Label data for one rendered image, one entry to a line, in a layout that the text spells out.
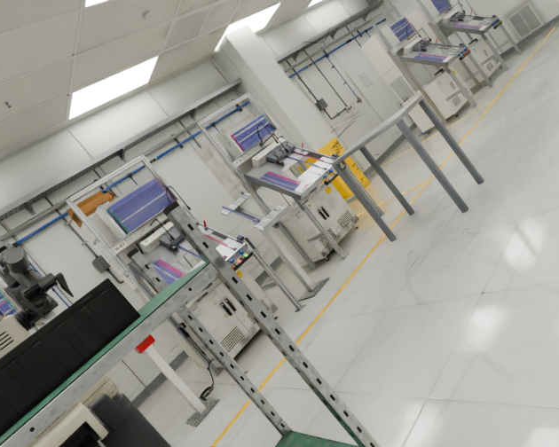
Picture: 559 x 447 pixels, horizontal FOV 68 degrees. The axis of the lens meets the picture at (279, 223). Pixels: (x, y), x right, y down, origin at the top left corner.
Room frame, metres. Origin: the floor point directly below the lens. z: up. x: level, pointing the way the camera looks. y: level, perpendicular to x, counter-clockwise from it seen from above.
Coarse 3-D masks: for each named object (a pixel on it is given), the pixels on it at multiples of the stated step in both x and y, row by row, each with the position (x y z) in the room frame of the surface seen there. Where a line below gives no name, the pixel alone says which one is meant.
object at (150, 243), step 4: (168, 224) 3.69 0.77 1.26; (172, 224) 3.68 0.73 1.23; (160, 228) 3.67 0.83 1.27; (168, 228) 3.65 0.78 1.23; (156, 232) 3.62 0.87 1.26; (160, 232) 3.61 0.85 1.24; (164, 232) 3.61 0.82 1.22; (152, 236) 3.59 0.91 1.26; (156, 236) 3.58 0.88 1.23; (160, 236) 3.59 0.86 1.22; (144, 240) 3.56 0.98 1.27; (148, 240) 3.55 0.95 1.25; (152, 240) 3.54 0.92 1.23; (156, 240) 3.57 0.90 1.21; (140, 244) 3.55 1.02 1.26; (144, 244) 3.52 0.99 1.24; (148, 244) 3.52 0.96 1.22; (152, 244) 3.54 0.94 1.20; (156, 244) 3.58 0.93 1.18; (160, 244) 3.61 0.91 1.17; (144, 248) 3.55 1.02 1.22; (148, 248) 3.53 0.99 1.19; (152, 248) 3.56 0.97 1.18; (148, 252) 3.54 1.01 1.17
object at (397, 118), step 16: (400, 112) 2.96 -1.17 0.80; (432, 112) 3.02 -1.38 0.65; (384, 128) 2.85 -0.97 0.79; (400, 128) 2.78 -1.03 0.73; (416, 144) 2.76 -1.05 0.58; (448, 144) 3.04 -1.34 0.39; (336, 160) 3.26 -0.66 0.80; (368, 160) 3.55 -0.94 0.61; (432, 160) 2.78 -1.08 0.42; (464, 160) 3.02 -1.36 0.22; (384, 176) 3.53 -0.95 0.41; (480, 176) 3.03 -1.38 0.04; (448, 192) 2.78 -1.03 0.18; (368, 208) 3.28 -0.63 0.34; (464, 208) 2.76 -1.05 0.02; (384, 224) 3.28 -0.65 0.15
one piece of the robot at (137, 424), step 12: (96, 384) 1.80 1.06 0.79; (108, 384) 1.82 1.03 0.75; (84, 396) 1.76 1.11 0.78; (96, 396) 1.78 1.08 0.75; (120, 396) 1.82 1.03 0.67; (120, 408) 1.80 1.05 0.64; (132, 408) 1.83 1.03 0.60; (132, 420) 1.81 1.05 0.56; (144, 420) 1.83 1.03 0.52; (120, 432) 1.77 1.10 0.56; (132, 432) 1.79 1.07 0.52; (144, 432) 1.81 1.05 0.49; (156, 432) 1.84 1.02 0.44; (108, 444) 1.73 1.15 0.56; (120, 444) 1.75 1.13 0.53; (132, 444) 1.77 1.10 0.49; (144, 444) 1.79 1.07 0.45; (156, 444) 1.81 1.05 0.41; (168, 444) 1.84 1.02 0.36
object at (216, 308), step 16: (240, 272) 3.64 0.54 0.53; (208, 288) 3.50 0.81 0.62; (224, 288) 3.52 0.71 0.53; (256, 288) 3.65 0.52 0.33; (192, 304) 3.35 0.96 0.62; (208, 304) 3.41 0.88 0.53; (224, 304) 3.47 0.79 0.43; (272, 304) 3.66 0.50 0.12; (176, 320) 3.44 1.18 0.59; (208, 320) 3.36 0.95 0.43; (224, 320) 3.42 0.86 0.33; (240, 320) 3.48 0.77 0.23; (176, 336) 3.73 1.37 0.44; (192, 336) 3.40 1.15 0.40; (224, 336) 3.37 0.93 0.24; (240, 336) 3.43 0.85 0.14; (192, 352) 3.68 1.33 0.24; (208, 352) 3.36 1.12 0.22
